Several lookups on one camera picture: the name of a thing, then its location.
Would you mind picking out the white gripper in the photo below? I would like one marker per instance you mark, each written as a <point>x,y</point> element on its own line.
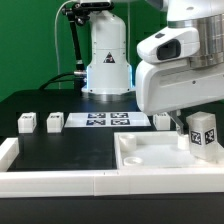
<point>170,86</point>

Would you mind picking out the white square tabletop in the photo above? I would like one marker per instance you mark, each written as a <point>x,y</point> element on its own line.
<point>152,150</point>

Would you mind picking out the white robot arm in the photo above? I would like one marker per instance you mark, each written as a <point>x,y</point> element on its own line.
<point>109,74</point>

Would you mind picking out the white marker sheet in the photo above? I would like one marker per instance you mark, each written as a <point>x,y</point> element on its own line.
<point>106,119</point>

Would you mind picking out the white left fence wall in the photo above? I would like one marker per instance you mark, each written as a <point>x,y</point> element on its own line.
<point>9,150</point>

